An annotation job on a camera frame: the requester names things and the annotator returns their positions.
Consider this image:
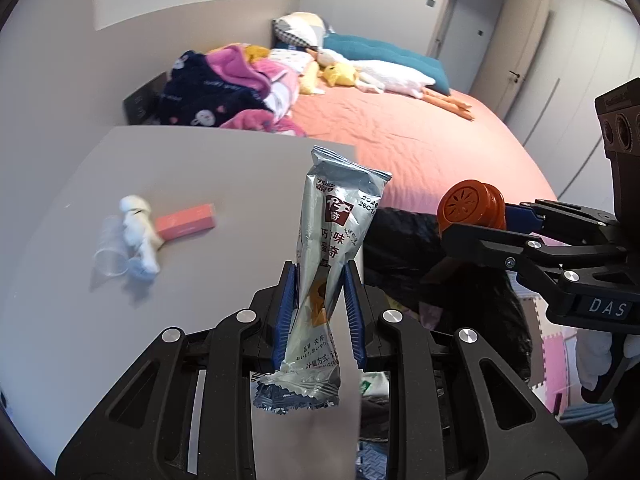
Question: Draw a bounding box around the gloved right hand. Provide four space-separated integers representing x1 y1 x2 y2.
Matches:
576 330 640 391

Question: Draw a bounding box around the teal long cushion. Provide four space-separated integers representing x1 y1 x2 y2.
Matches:
323 32 450 96

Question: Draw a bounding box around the bed with pink sheet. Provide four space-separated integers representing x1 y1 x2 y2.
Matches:
292 87 555 214

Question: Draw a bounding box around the white goose plush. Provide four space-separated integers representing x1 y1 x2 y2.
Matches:
308 49 474 122

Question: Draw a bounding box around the yellow duck plush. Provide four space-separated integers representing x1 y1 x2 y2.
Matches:
298 61 358 96

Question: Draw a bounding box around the orange round plastic lid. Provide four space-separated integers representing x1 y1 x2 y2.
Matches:
437 179 506 233

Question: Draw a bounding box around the clear plastic cup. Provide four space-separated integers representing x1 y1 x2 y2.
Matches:
93 216 129 278

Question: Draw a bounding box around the patchwork pillow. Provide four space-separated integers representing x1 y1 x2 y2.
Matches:
272 12 330 50

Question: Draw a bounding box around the beige door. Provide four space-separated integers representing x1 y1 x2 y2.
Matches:
470 0 551 119

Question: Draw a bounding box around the black lined trash bin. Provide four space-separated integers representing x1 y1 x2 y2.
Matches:
357 206 534 480

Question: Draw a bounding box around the white patterned quilt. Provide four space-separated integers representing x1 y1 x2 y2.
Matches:
266 49 322 114

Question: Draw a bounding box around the black bedside panel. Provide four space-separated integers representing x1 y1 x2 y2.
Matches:
122 73 168 126

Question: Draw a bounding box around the pink rectangular box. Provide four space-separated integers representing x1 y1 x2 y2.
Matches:
155 204 217 242

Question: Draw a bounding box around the pink fleece blanket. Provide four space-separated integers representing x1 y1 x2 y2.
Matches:
206 44 306 138

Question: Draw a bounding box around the white tissue figure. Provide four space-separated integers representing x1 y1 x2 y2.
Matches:
119 195 165 281

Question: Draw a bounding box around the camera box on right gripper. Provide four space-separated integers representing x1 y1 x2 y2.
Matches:
594 77 640 223

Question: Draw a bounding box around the yellow plush garment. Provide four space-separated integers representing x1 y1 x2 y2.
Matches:
207 41 272 65

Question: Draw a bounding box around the navy patterned blanket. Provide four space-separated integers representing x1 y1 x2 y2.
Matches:
156 51 268 128

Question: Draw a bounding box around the silver snack wrapper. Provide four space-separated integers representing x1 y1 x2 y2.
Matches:
254 145 392 414

